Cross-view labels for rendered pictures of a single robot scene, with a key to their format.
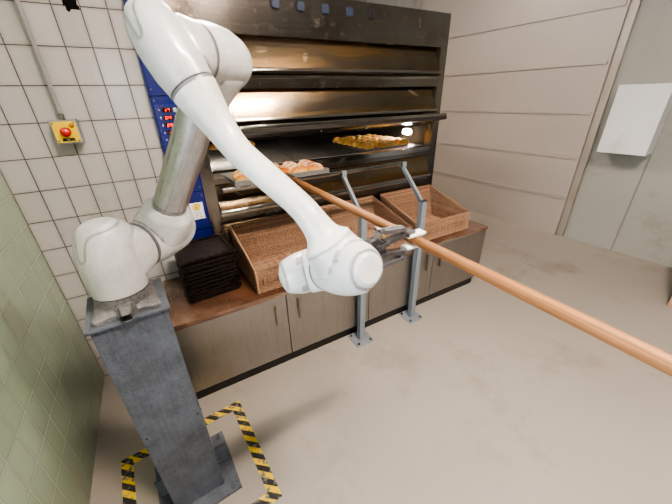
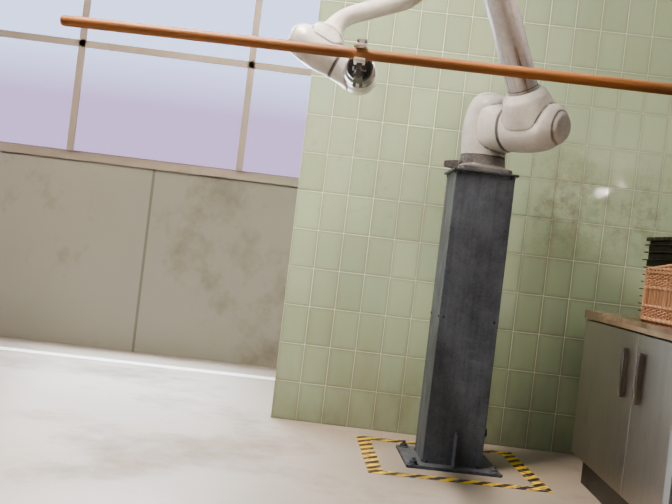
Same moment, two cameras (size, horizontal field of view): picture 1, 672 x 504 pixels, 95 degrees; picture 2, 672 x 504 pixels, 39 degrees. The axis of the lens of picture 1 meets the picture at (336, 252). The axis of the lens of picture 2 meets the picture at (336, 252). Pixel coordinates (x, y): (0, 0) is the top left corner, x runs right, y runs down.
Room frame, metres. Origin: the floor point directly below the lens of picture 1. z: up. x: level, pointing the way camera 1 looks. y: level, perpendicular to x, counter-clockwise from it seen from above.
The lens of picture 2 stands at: (2.09, -2.34, 0.66)
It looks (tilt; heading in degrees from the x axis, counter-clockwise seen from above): 0 degrees down; 121
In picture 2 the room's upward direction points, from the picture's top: 7 degrees clockwise
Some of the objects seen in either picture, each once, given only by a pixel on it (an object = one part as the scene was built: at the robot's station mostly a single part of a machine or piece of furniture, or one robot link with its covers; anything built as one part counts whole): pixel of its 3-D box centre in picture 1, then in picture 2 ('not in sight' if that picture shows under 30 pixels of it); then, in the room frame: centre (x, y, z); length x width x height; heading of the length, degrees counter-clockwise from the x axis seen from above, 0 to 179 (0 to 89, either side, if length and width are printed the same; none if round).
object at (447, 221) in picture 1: (423, 211); not in sight; (2.40, -0.73, 0.72); 0.56 x 0.49 x 0.28; 119
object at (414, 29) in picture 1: (335, 21); not in sight; (2.35, -0.04, 1.99); 1.80 x 0.08 x 0.21; 120
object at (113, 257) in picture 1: (112, 254); (488, 125); (0.83, 0.67, 1.17); 0.18 x 0.16 x 0.22; 163
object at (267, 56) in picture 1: (338, 57); not in sight; (2.33, -0.05, 1.80); 1.79 x 0.11 x 0.19; 120
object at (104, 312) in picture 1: (124, 297); (476, 164); (0.80, 0.66, 1.03); 0.22 x 0.18 x 0.06; 33
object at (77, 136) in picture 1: (67, 131); not in sight; (1.55, 1.24, 1.46); 0.10 x 0.07 x 0.10; 120
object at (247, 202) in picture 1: (340, 179); not in sight; (2.33, -0.05, 1.02); 1.79 x 0.11 x 0.19; 120
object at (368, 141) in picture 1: (369, 140); not in sight; (3.00, -0.34, 1.21); 0.61 x 0.48 x 0.06; 30
